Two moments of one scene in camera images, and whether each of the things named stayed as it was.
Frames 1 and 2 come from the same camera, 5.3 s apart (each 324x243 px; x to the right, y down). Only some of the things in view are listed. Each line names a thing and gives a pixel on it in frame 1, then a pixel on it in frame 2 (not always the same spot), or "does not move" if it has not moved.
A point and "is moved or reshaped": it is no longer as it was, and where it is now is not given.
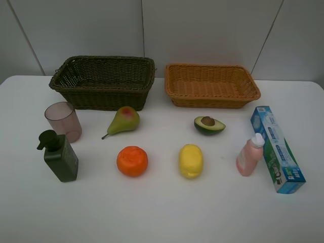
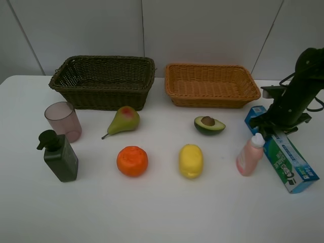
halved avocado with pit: x=208 y=125 does not move
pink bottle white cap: x=250 y=155 does not move
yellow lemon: x=191 y=160 does not move
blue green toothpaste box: x=279 y=161 is moved or reshaped
